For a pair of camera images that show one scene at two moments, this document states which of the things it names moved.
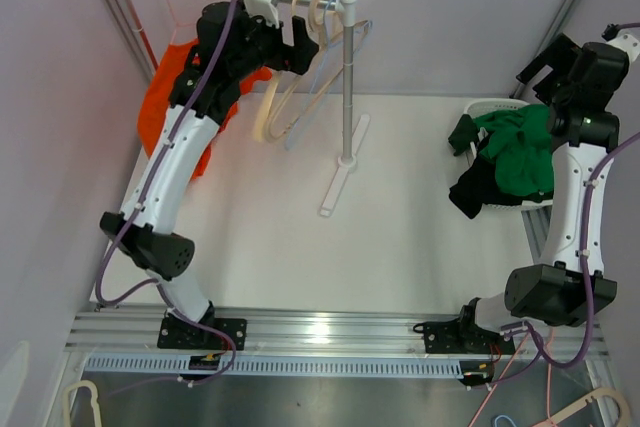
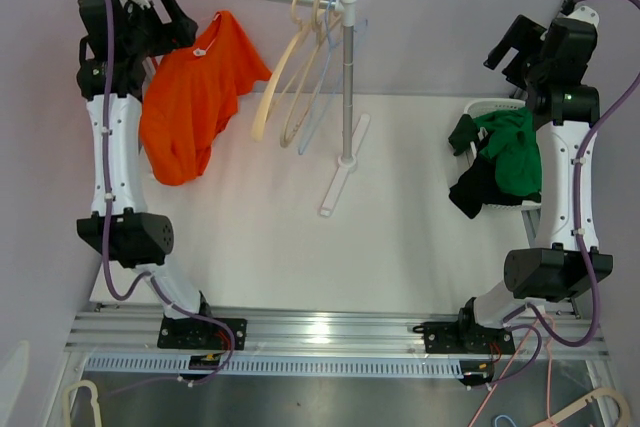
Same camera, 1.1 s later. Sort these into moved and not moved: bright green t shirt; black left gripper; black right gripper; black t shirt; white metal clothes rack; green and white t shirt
Moved: black right gripper; black left gripper
Not moved: bright green t shirt; green and white t shirt; white metal clothes rack; black t shirt
